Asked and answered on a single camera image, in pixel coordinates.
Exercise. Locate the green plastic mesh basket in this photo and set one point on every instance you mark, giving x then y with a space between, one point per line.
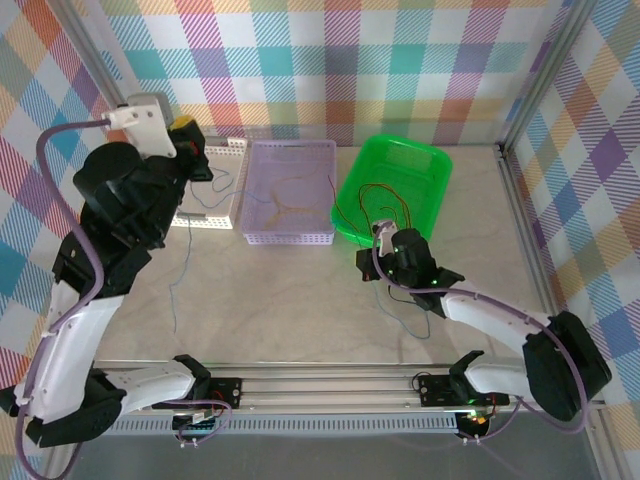
405 165

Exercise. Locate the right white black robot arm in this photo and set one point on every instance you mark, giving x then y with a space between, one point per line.
565 365

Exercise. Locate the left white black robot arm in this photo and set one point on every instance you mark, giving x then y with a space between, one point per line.
75 340

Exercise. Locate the white perforated plastic basket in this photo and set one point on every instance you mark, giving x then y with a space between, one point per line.
225 165

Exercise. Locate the purple perforated plastic basket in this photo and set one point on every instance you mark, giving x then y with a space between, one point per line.
295 165

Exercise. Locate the controller board with orange part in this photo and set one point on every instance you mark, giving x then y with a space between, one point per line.
475 422

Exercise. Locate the green controller circuit board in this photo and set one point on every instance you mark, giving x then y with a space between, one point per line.
197 425

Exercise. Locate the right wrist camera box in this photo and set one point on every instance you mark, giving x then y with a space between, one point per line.
386 237

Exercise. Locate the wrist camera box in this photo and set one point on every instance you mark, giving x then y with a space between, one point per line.
386 237
145 122

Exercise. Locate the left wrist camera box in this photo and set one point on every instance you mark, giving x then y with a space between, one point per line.
145 122

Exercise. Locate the aluminium side rail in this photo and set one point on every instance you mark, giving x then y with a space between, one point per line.
520 210

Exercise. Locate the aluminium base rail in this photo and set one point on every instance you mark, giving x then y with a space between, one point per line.
325 385

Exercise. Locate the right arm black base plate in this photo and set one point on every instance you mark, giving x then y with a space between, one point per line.
432 390

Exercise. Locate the aluminium frame post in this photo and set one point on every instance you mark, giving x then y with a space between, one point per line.
545 75
90 50

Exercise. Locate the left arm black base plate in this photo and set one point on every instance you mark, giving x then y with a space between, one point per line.
227 390

